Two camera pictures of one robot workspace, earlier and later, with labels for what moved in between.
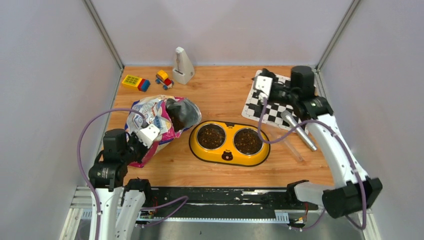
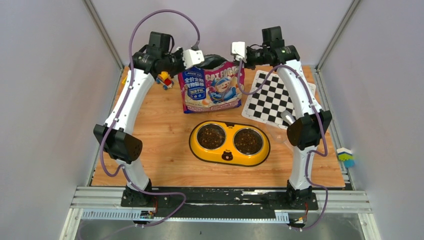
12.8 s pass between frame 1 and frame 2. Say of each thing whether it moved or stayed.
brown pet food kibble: stayed
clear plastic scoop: stayed
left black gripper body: moved
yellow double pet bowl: stayed
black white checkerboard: stayed
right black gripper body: moved
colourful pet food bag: moved
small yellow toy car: stayed
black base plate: stayed
